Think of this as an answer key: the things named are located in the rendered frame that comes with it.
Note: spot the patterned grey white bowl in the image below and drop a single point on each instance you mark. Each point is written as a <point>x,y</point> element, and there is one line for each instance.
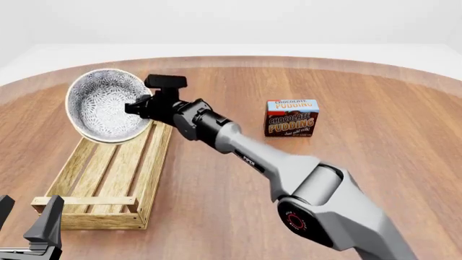
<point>108,141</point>
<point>101,108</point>

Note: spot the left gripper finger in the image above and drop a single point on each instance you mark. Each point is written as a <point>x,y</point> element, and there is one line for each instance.
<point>5,208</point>
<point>45,224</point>

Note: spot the wooden slat tray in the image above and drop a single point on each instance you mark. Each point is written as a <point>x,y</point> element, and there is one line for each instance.
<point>108,173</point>

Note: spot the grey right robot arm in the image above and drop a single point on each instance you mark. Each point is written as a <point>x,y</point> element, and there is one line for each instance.
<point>325,189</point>

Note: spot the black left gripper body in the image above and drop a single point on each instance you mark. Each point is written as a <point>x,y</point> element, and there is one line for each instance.
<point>21,255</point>

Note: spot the chocolate pudding box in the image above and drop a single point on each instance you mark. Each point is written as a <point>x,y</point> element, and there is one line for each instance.
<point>291,119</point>

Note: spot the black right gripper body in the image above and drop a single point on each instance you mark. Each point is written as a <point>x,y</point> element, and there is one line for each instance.
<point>160,111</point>

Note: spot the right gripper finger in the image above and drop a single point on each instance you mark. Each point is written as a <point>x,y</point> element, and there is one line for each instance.
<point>136,107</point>

